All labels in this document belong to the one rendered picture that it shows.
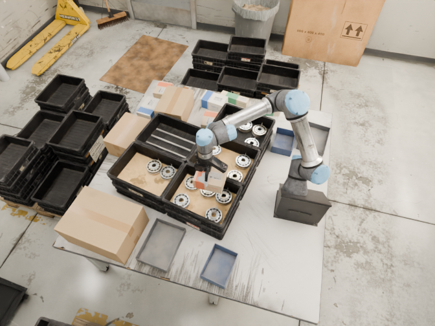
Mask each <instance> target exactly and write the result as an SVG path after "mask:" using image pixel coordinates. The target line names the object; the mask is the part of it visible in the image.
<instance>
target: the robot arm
mask: <svg viewBox="0 0 435 326"><path fill-rule="evenodd" d="M309 106H310V99H309V96H308V95H307V94H306V93H305V92H304V91H299V90H296V89H295V90H287V89H282V90H279V91H276V92H274V93H272V94H270V95H268V96H266V97H264V98H262V100H261V101H260V102H258V103H255V104H253V105H251V106H249V107H247V108H245V109H242V110H240V111H238V112H237V113H234V114H232V115H230V116H228V117H226V118H224V119H222V120H219V121H217V122H210V123H209V124H208V125H207V126H206V129H200V130H199V131H198V132H197V134H196V143H197V150H196V152H195V155H194V157H196V160H195V164H194V167H195V171H200V172H202V171H205V172H203V173H202V175H201V176H200V177H198V178H197V180H198V181H199V182H202V183H203V184H204V185H205V187H207V186H208V178H209V172H210V171H211V169H212V167H214V168H216V169H217V170H219V171H220V172H222V173H225V172H226V171H227V169H228V165H227V164H226V163H224V162H222V161H221V160H220V159H218V158H216V157H215V156H213V147H214V146H218V145H220V144H223V143H225V142H228V141H231V140H234V139H235V138H236V137H237V132H236V128H238V127H241V126H243V125H245V124H247V123H249V122H251V121H253V120H255V119H257V118H259V117H261V116H263V115H265V114H272V113H275V112H283V113H284V115H285V119H286V120H287V121H289V122H290V123H291V127H292V129H293V133H294V135H295V138H296V142H297V144H298V148H299V150H300V154H301V155H293V156H292V159H291V164H290V168H289V173H288V176H287V179H286V180H285V182H284V184H283V186H282V190H283V191H285V192H287V193H290V194H293V195H299V196H306V195H307V180H308V181H310V182H312V183H313V184H318V185H319V184H323V183H325V182H326V181H327V180H328V178H329V176H330V172H331V171H330V168H329V167H328V166H327V165H325V164H324V161H323V159H322V157H321V156H320V155H318V152H317V149H316V145H315V142H314V139H313V135H312V133H311V129H310V126H309V122H308V120H307V115H308V113H309V111H308V109H309Z"/></svg>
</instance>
